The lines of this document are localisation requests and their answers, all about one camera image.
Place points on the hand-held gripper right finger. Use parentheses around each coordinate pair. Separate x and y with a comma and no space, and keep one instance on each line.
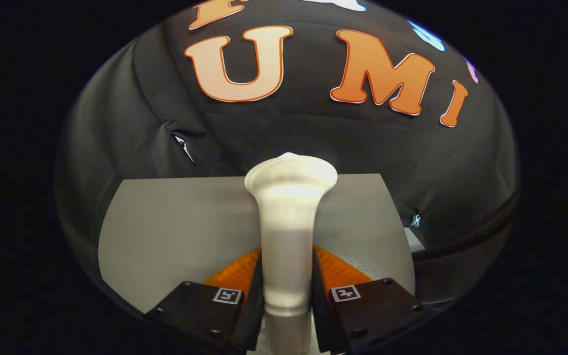
(319,320)

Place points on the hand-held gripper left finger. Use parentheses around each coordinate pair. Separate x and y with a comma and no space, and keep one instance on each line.
(253,320)

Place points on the white garment steamer head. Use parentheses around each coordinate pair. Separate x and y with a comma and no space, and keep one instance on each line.
(288,231)

